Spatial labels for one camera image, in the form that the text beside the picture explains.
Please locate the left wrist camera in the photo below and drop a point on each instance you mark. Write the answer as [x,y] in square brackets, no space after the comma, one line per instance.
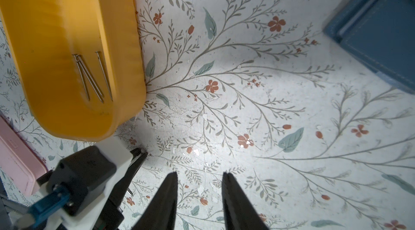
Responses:
[75,183]

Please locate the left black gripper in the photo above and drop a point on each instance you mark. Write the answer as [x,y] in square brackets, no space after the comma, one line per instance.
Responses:
[127,163]

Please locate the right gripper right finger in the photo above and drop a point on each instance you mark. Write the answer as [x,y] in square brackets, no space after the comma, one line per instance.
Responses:
[239,214]

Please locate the yellow plastic storage box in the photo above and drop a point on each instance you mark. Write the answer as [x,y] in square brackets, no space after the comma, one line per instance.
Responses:
[44,34]

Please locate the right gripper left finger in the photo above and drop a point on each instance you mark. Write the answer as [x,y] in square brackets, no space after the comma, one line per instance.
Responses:
[161,212]

